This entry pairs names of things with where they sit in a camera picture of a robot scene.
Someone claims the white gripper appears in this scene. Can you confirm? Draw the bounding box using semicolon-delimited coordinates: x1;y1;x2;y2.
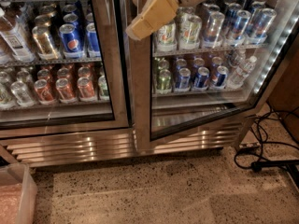
126;0;206;40

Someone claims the fridge glass door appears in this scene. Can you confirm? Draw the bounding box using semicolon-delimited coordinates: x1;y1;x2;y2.
0;0;127;139
121;0;299;145

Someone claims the stainless steel fridge base grille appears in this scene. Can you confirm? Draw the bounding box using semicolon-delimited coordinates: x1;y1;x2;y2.
1;116;254;167

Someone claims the white green soda can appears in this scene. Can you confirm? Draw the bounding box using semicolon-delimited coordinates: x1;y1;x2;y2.
179;15;202;49
156;21;177;52

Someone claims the white green soda can right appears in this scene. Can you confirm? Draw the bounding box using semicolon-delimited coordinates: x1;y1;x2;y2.
179;15;202;49

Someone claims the silver blue energy can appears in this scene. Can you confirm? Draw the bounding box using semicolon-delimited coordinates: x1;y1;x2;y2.
203;11;225;48
246;8;277;45

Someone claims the green sprite can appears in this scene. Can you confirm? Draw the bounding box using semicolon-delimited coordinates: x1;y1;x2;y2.
157;69;172;94

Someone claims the blue pepsi can lower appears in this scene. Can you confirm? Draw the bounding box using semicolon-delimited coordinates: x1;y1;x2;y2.
175;68;191;91

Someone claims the blue pepsi can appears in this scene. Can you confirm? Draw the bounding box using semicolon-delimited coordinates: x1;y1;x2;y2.
175;68;191;91
59;23;84;59

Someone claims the blue pepsi can front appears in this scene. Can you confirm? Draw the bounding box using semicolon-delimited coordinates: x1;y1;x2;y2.
59;23;84;59

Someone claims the silver blue energy can right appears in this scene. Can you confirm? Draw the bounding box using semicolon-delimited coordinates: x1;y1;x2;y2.
246;8;277;45

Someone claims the clear water bottle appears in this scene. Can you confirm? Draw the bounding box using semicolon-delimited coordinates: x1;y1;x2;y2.
227;56;257;90

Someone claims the red coke can right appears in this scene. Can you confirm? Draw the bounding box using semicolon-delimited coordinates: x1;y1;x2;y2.
77;77;97;101

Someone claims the red coke can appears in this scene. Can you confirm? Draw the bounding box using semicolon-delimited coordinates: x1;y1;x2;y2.
34;79;57;105
77;77;97;101
55;78;77;104

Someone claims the gold soda can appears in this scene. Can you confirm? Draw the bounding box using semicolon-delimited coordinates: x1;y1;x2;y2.
32;26;61;61

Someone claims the red coke can middle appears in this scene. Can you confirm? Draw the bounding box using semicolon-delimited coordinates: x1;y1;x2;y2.
55;78;77;104

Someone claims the red coke can left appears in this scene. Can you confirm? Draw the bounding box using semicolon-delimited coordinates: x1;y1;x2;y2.
34;79;57;105

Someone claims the iced tea bottle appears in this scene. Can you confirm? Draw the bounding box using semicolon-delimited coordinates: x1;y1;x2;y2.
0;8;36;62

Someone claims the silver diet coke can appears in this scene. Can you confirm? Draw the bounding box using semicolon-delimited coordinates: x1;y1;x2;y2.
10;81;36;106

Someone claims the translucent plastic bin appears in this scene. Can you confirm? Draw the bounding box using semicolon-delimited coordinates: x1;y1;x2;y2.
0;163;37;224

